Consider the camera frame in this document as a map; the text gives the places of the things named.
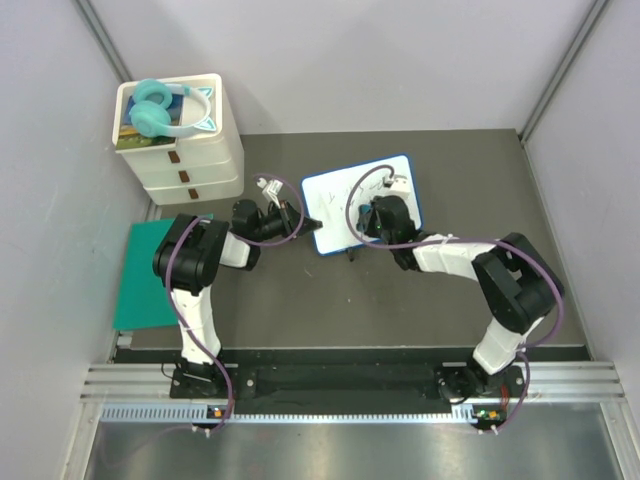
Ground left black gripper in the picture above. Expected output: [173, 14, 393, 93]
[252, 200, 322, 243]

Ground blue framed whiteboard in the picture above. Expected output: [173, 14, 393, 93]
[301, 154, 423, 256]

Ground blue felt eraser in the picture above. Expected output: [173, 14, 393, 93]
[356, 204, 372, 233]

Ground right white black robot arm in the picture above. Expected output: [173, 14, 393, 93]
[352, 195, 564, 403]

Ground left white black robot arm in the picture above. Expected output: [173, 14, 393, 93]
[152, 199, 323, 399]

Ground white three-drawer storage unit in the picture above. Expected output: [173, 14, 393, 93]
[112, 73, 244, 206]

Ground green cutting mat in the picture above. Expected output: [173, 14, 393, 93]
[112, 214, 215, 331]

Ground teal cat-ear headphones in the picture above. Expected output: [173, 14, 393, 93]
[129, 79, 217, 139]

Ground colourful picture book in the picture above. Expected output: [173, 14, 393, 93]
[115, 94, 183, 150]

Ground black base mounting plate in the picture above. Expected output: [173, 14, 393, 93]
[189, 347, 524, 414]

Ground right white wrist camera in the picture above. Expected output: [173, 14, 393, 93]
[384, 174, 413, 200]

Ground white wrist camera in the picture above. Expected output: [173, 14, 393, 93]
[384, 174, 413, 200]
[256, 177, 283, 204]

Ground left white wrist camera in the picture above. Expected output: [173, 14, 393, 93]
[256, 177, 283, 204]

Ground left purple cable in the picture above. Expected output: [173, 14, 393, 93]
[164, 172, 305, 434]

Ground purple cable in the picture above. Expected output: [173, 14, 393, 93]
[164, 172, 305, 434]
[344, 164, 567, 435]

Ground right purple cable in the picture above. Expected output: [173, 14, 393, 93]
[344, 164, 567, 435]

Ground slotted grey cable duct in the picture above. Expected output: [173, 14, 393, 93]
[100, 403, 498, 426]

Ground aluminium rail frame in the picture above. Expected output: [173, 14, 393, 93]
[80, 361, 625, 403]

